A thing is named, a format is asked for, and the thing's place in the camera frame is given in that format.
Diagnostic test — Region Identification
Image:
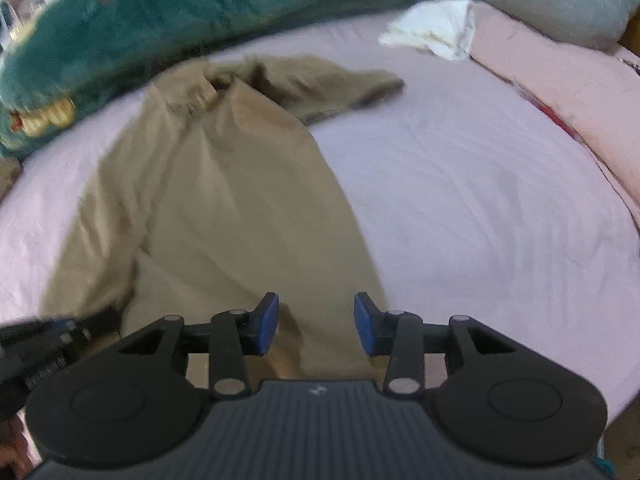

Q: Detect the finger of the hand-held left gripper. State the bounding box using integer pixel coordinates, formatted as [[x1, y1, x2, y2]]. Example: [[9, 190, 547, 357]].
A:
[[72, 307, 123, 347]]

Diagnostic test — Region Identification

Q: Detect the grey pillow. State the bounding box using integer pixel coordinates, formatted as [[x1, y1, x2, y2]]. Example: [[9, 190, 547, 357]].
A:
[[420, 0, 640, 53]]

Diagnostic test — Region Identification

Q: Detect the brown folded garment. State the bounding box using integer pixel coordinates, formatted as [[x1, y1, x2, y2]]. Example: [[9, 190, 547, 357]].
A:
[[0, 157, 22, 198]]

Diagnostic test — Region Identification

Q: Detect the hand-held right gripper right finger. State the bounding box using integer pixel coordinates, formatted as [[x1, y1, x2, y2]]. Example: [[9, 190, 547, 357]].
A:
[[353, 291, 521, 401]]

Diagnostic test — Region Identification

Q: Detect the pink bed sheet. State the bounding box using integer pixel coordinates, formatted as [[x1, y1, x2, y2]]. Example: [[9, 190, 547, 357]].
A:
[[0, 10, 640, 480]]

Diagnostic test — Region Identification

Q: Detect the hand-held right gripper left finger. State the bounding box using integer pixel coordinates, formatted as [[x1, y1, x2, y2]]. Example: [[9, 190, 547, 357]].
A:
[[117, 292, 281, 402]]

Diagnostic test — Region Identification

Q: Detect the tan t-shirt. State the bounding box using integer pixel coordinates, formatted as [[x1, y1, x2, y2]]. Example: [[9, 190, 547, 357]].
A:
[[40, 54, 406, 381]]

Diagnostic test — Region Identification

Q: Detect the pink pillow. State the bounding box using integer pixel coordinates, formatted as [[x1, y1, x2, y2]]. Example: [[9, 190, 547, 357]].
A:
[[470, 2, 640, 221]]

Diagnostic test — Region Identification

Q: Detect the white folded cloth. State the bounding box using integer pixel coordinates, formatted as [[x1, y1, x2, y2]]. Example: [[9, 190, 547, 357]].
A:
[[378, 0, 476, 62]]

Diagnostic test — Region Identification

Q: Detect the green plush blanket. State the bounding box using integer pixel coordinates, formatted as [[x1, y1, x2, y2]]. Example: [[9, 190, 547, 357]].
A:
[[0, 0, 461, 161]]

